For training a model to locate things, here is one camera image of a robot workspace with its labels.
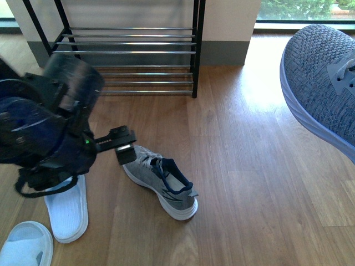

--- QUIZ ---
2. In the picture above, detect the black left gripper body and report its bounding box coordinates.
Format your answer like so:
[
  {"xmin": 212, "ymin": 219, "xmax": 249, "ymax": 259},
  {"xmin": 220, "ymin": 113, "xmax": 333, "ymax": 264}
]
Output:
[{"xmin": 1, "ymin": 54, "xmax": 136, "ymax": 197}]

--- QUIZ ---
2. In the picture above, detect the light blue slide sandal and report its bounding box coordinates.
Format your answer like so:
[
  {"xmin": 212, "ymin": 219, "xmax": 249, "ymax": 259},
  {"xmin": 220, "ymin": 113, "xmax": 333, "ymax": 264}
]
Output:
[
  {"xmin": 44, "ymin": 175, "xmax": 89, "ymax": 244},
  {"xmin": 1, "ymin": 221, "xmax": 53, "ymax": 266}
]

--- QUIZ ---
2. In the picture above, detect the grey knit sneaker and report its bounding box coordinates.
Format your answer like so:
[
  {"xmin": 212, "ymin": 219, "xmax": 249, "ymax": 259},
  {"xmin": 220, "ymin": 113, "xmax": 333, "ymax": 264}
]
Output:
[
  {"xmin": 280, "ymin": 24, "xmax": 354, "ymax": 161},
  {"xmin": 123, "ymin": 145, "xmax": 198, "ymax": 221}
]

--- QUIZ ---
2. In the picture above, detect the black chrome shoe rack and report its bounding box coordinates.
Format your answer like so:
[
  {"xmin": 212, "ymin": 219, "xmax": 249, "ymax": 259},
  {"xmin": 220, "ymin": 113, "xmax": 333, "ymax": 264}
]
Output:
[{"xmin": 23, "ymin": 1, "xmax": 206, "ymax": 98}]

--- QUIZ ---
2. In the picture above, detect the large window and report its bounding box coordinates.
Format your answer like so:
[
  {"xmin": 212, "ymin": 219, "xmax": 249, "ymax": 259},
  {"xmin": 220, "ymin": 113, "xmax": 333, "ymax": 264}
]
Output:
[{"xmin": 0, "ymin": 0, "xmax": 22, "ymax": 34}]

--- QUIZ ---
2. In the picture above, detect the right side window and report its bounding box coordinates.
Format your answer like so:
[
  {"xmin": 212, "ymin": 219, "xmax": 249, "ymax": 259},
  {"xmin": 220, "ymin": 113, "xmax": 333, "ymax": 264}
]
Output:
[{"xmin": 255, "ymin": 0, "xmax": 354, "ymax": 30}]

